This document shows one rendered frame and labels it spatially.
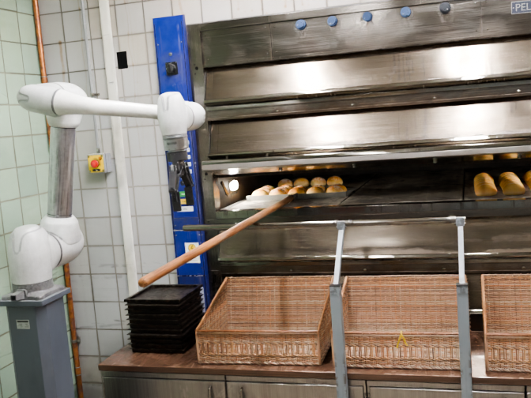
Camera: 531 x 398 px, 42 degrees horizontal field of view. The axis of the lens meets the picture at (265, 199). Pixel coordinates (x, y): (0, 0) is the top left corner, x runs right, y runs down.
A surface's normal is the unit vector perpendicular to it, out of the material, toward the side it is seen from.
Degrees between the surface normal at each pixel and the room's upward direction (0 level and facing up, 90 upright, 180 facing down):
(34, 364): 90
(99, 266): 90
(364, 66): 70
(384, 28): 90
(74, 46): 90
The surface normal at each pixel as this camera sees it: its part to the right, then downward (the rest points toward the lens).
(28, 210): 0.96, -0.04
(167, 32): -0.28, 0.14
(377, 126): -0.30, -0.21
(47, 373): 0.49, 0.07
